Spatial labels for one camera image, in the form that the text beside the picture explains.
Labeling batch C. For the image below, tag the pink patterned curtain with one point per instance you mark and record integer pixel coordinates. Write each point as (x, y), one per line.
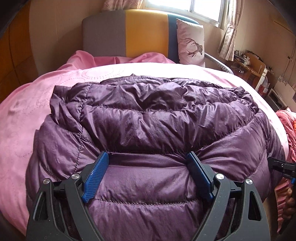
(114, 5)
(227, 46)

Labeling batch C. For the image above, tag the pink patterned left curtain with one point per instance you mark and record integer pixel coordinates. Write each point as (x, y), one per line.
(114, 5)

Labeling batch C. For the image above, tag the pink patterned right curtain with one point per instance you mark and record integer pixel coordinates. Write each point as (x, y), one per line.
(227, 46)

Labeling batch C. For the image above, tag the grey metal bed rail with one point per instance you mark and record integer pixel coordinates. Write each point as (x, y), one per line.
(218, 63)

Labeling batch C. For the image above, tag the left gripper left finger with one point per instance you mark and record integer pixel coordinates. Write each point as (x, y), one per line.
(59, 211)

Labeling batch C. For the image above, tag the grey orange blue headboard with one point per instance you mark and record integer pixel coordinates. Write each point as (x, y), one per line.
(130, 33)

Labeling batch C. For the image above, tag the wooden desk with clutter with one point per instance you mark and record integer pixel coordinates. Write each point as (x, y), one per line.
(252, 70)

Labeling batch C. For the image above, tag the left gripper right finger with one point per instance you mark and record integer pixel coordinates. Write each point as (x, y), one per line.
(234, 210)

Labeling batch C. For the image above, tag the pink deer print pillow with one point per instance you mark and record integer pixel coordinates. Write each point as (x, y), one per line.
(191, 43)

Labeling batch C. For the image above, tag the purple down puffer jacket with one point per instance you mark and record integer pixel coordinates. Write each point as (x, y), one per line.
(148, 125)

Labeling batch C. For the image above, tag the brown wooden wardrobe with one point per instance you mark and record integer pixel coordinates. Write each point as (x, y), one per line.
(17, 62)

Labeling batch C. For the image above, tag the bright window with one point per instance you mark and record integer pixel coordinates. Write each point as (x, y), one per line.
(213, 12)

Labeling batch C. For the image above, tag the pink bedspread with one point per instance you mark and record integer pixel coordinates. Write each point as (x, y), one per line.
(25, 109)

